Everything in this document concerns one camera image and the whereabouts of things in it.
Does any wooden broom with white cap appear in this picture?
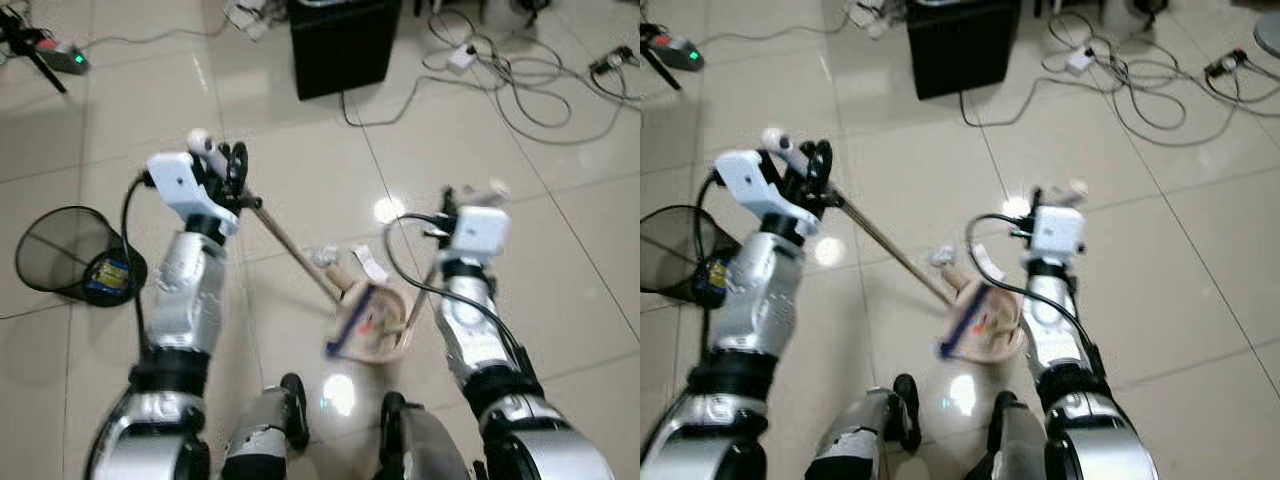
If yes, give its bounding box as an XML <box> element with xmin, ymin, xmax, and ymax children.
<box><xmin>187</xmin><ymin>127</ymin><xmax>349</xmax><ymax>305</ymax></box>
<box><xmin>760</xmin><ymin>127</ymin><xmax>957</xmax><ymax>307</ymax></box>

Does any beige dustpan with long handle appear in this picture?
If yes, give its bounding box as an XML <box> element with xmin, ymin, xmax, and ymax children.
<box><xmin>937</xmin><ymin>178</ymin><xmax>1091</xmax><ymax>364</ymax></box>
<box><xmin>324</xmin><ymin>179</ymin><xmax>512</xmax><ymax>364</ymax></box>

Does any black mesh waste basket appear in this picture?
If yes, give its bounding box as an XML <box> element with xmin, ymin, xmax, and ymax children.
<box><xmin>14</xmin><ymin>205</ymin><xmax>149</xmax><ymax>307</ymax></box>
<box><xmin>640</xmin><ymin>205</ymin><xmax>733</xmax><ymax>307</ymax></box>

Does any white crumpled bundle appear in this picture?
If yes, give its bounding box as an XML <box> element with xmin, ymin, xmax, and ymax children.
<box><xmin>843</xmin><ymin>0</ymin><xmax>889</xmax><ymax>42</ymax></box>
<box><xmin>222</xmin><ymin>0</ymin><xmax>273</xmax><ymax>42</ymax></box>

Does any black box cabinet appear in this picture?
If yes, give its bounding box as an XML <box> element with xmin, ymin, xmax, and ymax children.
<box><xmin>906</xmin><ymin>0</ymin><xmax>1024</xmax><ymax>102</ymax></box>
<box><xmin>288</xmin><ymin>0</ymin><xmax>404</xmax><ymax>102</ymax></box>

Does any grey power strip green light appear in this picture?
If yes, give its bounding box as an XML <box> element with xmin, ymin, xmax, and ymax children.
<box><xmin>648</xmin><ymin>34</ymin><xmax>707</xmax><ymax>73</ymax></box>
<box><xmin>34</xmin><ymin>38</ymin><xmax>92</xmax><ymax>77</ymax></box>

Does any black tripod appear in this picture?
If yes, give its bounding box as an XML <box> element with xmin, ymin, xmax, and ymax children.
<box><xmin>640</xmin><ymin>20</ymin><xmax>684</xmax><ymax>92</ymax></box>
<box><xmin>0</xmin><ymin>8</ymin><xmax>69</xmax><ymax>96</ymax></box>

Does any black power strip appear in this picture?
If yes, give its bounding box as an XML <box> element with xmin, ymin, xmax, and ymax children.
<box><xmin>589</xmin><ymin>47</ymin><xmax>637</xmax><ymax>77</ymax></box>
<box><xmin>1204</xmin><ymin>47</ymin><xmax>1253</xmax><ymax>80</ymax></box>

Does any silver left robot leg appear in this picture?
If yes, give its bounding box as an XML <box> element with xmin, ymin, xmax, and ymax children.
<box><xmin>219</xmin><ymin>373</ymin><xmax>312</xmax><ymax>480</ymax></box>
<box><xmin>804</xmin><ymin>373</ymin><xmax>922</xmax><ymax>480</ymax></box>

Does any silver robot leg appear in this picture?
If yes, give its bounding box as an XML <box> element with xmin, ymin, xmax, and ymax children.
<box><xmin>219</xmin><ymin>373</ymin><xmax>312</xmax><ymax>480</ymax></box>
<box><xmin>804</xmin><ymin>373</ymin><xmax>922</xmax><ymax>480</ymax></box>
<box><xmin>378</xmin><ymin>391</ymin><xmax>473</xmax><ymax>480</ymax></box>
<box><xmin>984</xmin><ymin>391</ymin><xmax>1053</xmax><ymax>480</ymax></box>

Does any silver right robot leg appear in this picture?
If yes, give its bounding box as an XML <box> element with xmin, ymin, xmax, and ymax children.
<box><xmin>378</xmin><ymin>391</ymin><xmax>473</xmax><ymax>480</ymax></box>
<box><xmin>984</xmin><ymin>391</ymin><xmax>1053</xmax><ymax>480</ymax></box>

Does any grey round base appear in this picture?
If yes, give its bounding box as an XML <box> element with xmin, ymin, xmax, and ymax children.
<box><xmin>1252</xmin><ymin>9</ymin><xmax>1280</xmax><ymax>61</ymax></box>

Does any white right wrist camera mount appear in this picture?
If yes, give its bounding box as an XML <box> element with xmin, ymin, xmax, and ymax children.
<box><xmin>1028</xmin><ymin>205</ymin><xmax>1088</xmax><ymax>263</ymax></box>
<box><xmin>449</xmin><ymin>206</ymin><xmax>512</xmax><ymax>263</ymax></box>

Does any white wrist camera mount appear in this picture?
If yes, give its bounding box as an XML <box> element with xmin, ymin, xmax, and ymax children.
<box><xmin>714</xmin><ymin>150</ymin><xmax>822</xmax><ymax>238</ymax></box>
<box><xmin>1028</xmin><ymin>205</ymin><xmax>1088</xmax><ymax>263</ymax></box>
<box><xmin>146</xmin><ymin>151</ymin><xmax>241</xmax><ymax>238</ymax></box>
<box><xmin>449</xmin><ymin>206</ymin><xmax>512</xmax><ymax>263</ymax></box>

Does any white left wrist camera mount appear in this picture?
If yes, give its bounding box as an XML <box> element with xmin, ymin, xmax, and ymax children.
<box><xmin>714</xmin><ymin>150</ymin><xmax>822</xmax><ymax>238</ymax></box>
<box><xmin>146</xmin><ymin>151</ymin><xmax>241</xmax><ymax>238</ymax></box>

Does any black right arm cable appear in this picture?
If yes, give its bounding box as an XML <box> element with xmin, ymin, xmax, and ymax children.
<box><xmin>382</xmin><ymin>212</ymin><xmax>536</xmax><ymax>376</ymax></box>
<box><xmin>964</xmin><ymin>212</ymin><xmax>1106</xmax><ymax>376</ymax></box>

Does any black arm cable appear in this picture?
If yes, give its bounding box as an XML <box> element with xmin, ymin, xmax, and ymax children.
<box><xmin>382</xmin><ymin>212</ymin><xmax>536</xmax><ymax>376</ymax></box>
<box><xmin>119</xmin><ymin>170</ymin><xmax>153</xmax><ymax>346</ymax></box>
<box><xmin>964</xmin><ymin>212</ymin><xmax>1106</xmax><ymax>376</ymax></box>
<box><xmin>694</xmin><ymin>170</ymin><xmax>723</xmax><ymax>263</ymax></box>

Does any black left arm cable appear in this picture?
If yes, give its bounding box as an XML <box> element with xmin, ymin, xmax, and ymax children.
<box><xmin>119</xmin><ymin>170</ymin><xmax>153</xmax><ymax>346</ymax></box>
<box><xmin>694</xmin><ymin>170</ymin><xmax>723</xmax><ymax>263</ymax></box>

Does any grey power strip cable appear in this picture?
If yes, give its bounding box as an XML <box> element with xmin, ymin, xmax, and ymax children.
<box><xmin>700</xmin><ymin>18</ymin><xmax>851</xmax><ymax>49</ymax></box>
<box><xmin>84</xmin><ymin>18</ymin><xmax>237</xmax><ymax>53</ymax></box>

